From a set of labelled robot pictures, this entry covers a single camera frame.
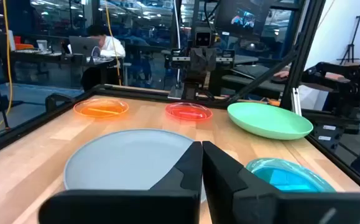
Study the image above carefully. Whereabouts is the black equipment beyond table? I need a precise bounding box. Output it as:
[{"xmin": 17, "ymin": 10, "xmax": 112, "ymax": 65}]
[{"xmin": 300, "ymin": 49, "xmax": 360, "ymax": 125}]

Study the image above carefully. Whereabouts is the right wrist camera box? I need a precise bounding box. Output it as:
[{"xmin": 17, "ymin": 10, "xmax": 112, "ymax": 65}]
[{"xmin": 193, "ymin": 26, "xmax": 214, "ymax": 48}]

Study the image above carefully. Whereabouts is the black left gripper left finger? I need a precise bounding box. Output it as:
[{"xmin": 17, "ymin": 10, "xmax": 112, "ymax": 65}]
[{"xmin": 38, "ymin": 141, "xmax": 203, "ymax": 224}]

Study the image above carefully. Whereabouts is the small blue translucent plate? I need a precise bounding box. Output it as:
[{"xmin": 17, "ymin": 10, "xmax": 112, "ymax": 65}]
[{"xmin": 246, "ymin": 157, "xmax": 336, "ymax": 194}]

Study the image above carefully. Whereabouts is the small orange translucent plate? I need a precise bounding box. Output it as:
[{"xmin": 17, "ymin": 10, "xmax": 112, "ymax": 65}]
[{"xmin": 73, "ymin": 98, "xmax": 129, "ymax": 118}]

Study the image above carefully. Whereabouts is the dark monitor screen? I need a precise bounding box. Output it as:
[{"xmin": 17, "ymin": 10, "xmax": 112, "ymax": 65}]
[{"xmin": 215, "ymin": 0, "xmax": 274, "ymax": 37}]

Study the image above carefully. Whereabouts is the black aluminium table frame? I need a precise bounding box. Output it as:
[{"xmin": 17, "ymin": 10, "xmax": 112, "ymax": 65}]
[{"xmin": 0, "ymin": 0, "xmax": 360, "ymax": 192}]

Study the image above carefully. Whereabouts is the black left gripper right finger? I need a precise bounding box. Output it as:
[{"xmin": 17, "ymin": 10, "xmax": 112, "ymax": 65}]
[{"xmin": 202, "ymin": 141, "xmax": 360, "ymax": 224}]

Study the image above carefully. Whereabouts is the orange desk item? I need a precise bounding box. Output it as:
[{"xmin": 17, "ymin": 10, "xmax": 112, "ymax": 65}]
[{"xmin": 14, "ymin": 43, "xmax": 35, "ymax": 51}]

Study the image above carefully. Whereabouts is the white cable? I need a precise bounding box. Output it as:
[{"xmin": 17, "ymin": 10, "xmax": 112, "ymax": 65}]
[{"xmin": 172, "ymin": 0, "xmax": 183, "ymax": 88}]

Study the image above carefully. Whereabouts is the grey laptop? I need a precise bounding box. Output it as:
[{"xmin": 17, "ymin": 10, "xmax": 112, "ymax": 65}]
[{"xmin": 68, "ymin": 35, "xmax": 101, "ymax": 58}]

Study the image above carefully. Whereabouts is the small red translucent plate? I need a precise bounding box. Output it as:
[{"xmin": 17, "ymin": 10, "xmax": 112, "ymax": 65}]
[{"xmin": 164, "ymin": 101, "xmax": 213, "ymax": 121}]

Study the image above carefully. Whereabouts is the black frame bracket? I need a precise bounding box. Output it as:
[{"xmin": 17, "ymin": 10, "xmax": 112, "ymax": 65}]
[{"xmin": 45, "ymin": 93, "xmax": 75, "ymax": 113}]

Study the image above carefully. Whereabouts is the black box with white labels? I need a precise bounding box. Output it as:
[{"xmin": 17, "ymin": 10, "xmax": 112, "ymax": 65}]
[{"xmin": 310, "ymin": 119, "xmax": 343, "ymax": 151}]

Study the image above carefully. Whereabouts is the dark office desk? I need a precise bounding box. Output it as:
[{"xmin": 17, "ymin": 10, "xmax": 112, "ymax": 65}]
[{"xmin": 9, "ymin": 49, "xmax": 123, "ymax": 85}]

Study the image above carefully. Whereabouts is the thin black tripod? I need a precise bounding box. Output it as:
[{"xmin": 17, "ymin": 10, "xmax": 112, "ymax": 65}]
[{"xmin": 336, "ymin": 13, "xmax": 360, "ymax": 65}]

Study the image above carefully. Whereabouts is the large green opaque plate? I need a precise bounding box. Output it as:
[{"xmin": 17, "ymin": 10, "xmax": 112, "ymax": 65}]
[{"xmin": 227, "ymin": 102, "xmax": 314, "ymax": 141}]

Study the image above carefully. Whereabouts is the person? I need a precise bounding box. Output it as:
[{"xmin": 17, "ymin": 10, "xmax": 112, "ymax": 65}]
[{"xmin": 80, "ymin": 24, "xmax": 127, "ymax": 91}]

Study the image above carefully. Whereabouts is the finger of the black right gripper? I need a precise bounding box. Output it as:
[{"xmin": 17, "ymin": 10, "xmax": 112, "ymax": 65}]
[
  {"xmin": 190, "ymin": 47, "xmax": 205, "ymax": 73},
  {"xmin": 203, "ymin": 47, "xmax": 217, "ymax": 73}
]

